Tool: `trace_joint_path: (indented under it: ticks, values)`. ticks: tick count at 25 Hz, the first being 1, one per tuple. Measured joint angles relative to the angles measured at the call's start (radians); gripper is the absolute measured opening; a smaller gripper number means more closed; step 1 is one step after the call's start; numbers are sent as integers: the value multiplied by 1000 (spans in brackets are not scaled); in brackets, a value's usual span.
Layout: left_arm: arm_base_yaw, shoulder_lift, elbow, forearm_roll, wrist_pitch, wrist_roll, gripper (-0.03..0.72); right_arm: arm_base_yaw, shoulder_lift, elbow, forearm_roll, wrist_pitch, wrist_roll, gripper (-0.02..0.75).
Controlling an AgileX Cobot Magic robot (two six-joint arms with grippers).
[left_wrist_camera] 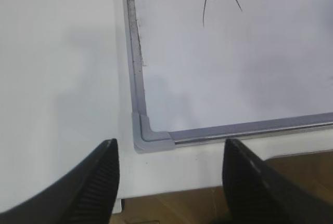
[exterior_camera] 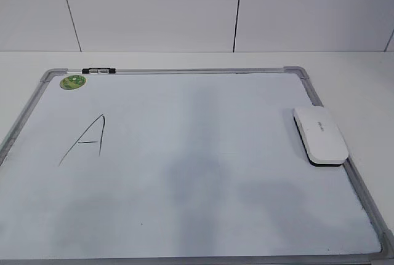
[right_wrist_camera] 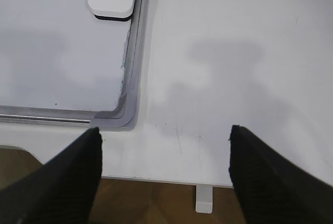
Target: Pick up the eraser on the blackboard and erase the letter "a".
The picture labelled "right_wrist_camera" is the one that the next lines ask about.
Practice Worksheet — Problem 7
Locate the whiteboard with grey frame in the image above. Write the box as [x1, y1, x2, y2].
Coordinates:
[1, 0, 148, 130]

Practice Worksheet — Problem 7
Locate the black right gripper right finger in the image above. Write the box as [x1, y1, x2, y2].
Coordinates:
[228, 125, 332, 223]

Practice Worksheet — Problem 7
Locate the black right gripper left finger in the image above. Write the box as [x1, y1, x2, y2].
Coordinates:
[1, 127, 102, 223]

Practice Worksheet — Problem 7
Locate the white table leg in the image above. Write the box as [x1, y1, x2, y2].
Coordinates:
[195, 185, 213, 214]

